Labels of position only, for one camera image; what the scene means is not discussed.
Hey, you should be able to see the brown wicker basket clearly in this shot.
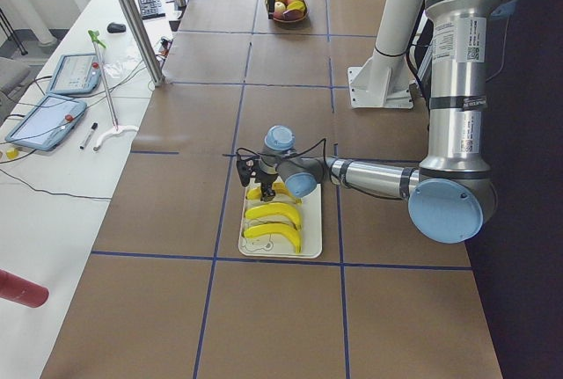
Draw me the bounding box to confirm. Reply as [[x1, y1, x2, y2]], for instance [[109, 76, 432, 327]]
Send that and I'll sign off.
[[269, 0, 308, 24]]

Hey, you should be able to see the yellow starfruit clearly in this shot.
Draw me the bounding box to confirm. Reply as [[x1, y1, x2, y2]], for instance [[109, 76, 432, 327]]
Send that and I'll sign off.
[[287, 1, 306, 12]]

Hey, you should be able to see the dark red mango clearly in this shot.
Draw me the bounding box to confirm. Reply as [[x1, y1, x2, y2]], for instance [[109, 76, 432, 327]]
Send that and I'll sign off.
[[284, 11, 305, 22]]

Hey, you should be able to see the white bear tray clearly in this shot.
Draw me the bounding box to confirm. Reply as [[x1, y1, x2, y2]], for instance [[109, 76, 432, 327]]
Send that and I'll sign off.
[[238, 181, 322, 259]]

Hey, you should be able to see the black keyboard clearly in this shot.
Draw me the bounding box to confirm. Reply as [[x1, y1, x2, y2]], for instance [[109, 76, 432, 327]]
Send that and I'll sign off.
[[137, 0, 165, 20]]

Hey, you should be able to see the black computer mouse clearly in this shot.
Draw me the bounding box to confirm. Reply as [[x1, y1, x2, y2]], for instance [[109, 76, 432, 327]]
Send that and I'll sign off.
[[106, 22, 127, 33]]

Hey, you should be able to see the white reacher grabber tool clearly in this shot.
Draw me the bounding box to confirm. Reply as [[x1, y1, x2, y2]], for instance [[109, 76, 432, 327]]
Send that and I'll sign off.
[[88, 30, 139, 151]]

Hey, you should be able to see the black marker pen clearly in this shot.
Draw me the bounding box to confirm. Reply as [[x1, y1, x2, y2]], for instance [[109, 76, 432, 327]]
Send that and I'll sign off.
[[79, 122, 99, 149]]

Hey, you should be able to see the upper blue teach pendant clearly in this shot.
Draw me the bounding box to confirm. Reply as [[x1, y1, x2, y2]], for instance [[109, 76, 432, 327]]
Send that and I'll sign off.
[[48, 53, 101, 95]]

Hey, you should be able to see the blue teach pendant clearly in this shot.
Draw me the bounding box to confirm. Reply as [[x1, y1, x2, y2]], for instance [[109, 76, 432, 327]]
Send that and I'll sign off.
[[48, 53, 101, 95], [5, 92, 87, 151]]

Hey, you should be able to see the lower blue teach pendant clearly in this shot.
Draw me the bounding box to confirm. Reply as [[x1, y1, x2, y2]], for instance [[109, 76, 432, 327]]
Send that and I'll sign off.
[[5, 92, 87, 151]]

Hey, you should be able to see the red cylinder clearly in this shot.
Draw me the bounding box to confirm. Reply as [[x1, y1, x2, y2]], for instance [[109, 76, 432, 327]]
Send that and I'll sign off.
[[1, 270, 49, 308]]

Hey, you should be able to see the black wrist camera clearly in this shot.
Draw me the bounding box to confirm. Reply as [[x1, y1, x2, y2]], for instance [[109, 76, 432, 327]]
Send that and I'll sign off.
[[236, 151, 258, 187]]

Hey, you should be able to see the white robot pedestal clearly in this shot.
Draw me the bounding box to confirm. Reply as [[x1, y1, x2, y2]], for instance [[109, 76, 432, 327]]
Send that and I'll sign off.
[[347, 0, 424, 109]]

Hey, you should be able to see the aluminium frame post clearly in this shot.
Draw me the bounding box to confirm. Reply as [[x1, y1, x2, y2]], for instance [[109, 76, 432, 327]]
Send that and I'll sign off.
[[118, 0, 165, 87]]

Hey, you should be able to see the black cable on desk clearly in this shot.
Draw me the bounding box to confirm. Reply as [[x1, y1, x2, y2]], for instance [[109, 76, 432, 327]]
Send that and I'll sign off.
[[0, 168, 112, 201]]

